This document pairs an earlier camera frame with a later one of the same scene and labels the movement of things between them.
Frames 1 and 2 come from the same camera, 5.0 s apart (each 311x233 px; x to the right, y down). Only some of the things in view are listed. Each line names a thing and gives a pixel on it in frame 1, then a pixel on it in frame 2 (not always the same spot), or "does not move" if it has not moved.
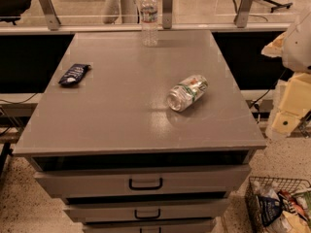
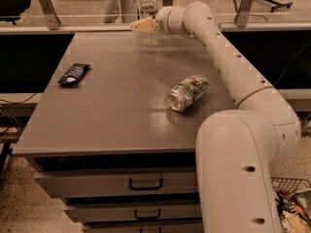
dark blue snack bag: (74, 75) does not move
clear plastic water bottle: (149, 15) does not move
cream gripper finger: (275, 48) -> (145, 24)
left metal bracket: (48, 9) does not move
